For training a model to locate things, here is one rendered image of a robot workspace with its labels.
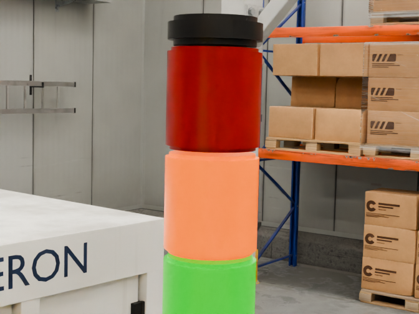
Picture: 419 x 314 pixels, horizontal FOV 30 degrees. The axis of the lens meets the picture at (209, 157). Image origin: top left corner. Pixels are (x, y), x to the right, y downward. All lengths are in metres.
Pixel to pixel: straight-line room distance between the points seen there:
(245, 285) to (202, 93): 0.10
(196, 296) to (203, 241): 0.03
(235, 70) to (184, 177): 0.06
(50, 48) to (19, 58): 0.55
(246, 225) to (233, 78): 0.08
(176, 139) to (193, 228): 0.05
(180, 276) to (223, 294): 0.02
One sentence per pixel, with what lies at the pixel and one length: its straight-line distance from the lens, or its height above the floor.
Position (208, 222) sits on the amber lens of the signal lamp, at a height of 2.24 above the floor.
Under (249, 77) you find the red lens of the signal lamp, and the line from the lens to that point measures 0.39.
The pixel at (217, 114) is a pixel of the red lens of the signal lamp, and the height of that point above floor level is 2.29.
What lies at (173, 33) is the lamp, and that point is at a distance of 0.40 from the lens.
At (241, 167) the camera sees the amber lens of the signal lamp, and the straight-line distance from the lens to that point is 0.39.
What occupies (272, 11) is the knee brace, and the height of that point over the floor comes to 2.59.
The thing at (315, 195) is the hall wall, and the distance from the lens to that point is 10.31.
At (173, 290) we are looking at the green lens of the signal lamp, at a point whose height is 2.20.
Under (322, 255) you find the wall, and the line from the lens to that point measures 10.22.
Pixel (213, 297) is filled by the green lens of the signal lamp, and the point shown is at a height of 2.20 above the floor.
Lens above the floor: 2.30
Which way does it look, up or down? 5 degrees down
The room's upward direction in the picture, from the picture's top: 1 degrees clockwise
